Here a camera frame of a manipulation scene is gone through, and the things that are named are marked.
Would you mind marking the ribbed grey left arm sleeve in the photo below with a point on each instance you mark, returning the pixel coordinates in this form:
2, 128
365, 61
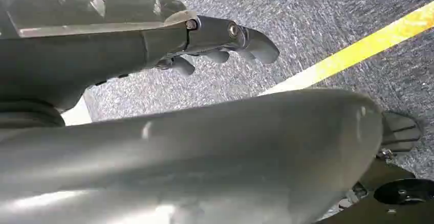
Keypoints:
27, 115

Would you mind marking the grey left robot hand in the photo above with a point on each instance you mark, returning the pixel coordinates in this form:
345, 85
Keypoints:
210, 154

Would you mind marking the yellow floor tape stripe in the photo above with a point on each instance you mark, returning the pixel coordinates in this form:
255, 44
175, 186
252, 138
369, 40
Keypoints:
366, 48

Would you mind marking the black robot foot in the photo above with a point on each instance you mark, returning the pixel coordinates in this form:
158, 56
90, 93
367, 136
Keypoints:
390, 195

